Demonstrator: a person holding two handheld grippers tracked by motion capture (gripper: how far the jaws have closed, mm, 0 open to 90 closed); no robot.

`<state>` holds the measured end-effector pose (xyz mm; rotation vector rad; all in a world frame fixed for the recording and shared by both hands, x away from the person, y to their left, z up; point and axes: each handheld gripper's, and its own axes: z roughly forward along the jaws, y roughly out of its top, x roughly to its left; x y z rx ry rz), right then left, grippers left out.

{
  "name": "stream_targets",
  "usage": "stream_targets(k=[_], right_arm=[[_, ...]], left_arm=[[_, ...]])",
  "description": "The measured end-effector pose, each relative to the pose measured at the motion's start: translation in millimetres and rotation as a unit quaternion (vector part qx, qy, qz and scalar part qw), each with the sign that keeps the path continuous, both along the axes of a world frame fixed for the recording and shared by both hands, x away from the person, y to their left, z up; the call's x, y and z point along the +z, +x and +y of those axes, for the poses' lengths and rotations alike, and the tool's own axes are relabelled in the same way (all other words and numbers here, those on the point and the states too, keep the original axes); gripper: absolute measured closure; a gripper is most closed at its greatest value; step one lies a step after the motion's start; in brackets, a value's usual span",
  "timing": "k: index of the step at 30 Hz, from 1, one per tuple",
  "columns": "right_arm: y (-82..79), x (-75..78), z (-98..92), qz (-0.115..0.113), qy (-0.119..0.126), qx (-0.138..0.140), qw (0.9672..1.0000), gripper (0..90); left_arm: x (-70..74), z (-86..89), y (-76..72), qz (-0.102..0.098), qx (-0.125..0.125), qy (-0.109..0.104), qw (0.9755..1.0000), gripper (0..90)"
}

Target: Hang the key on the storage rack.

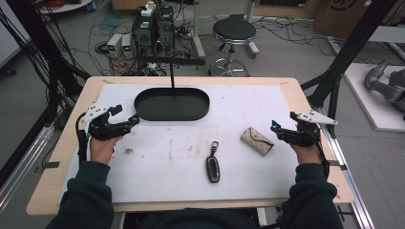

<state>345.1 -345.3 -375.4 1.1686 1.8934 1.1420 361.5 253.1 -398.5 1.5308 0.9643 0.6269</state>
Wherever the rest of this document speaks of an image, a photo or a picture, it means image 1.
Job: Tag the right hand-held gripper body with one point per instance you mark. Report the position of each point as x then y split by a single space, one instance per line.
301 135

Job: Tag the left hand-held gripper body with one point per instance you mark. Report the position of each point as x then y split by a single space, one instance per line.
105 129

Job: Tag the beige felt pouch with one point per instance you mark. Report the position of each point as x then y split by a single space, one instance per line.
256 140

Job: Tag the black oval tray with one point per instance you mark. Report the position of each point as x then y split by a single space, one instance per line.
159 106

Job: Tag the black car key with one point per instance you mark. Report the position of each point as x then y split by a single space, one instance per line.
212 167

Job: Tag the person's right hand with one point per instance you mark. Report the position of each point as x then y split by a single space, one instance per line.
306 155

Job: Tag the person's left hand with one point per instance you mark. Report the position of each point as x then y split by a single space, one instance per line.
102 151

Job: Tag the dark tape strip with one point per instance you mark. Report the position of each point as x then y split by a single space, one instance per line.
338 164
51 165

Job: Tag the white table mat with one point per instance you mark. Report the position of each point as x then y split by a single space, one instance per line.
159 178

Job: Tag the white power supply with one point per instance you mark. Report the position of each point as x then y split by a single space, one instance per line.
127 45
114 45

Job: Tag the white floor board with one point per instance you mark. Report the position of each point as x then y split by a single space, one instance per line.
372 105

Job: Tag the black computer tower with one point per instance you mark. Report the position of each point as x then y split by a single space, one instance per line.
144 33
165 28

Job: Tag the white desk leg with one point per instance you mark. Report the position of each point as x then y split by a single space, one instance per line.
198 31
251 38

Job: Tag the black round stool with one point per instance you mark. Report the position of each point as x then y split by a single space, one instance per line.
234 30

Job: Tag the white power strip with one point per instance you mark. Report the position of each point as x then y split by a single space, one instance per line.
148 9

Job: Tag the large cardboard box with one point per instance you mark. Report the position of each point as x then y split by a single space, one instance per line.
344 16

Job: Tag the round white table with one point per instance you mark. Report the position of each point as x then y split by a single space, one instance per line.
73 5

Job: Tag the person's torso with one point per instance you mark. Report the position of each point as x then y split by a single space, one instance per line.
197 220

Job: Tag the black camera stand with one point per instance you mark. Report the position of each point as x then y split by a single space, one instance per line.
168 60

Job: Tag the aluminium rail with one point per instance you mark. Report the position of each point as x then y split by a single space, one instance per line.
22 165
351 184

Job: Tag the black frame post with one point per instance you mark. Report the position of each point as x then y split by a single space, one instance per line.
38 44
353 44

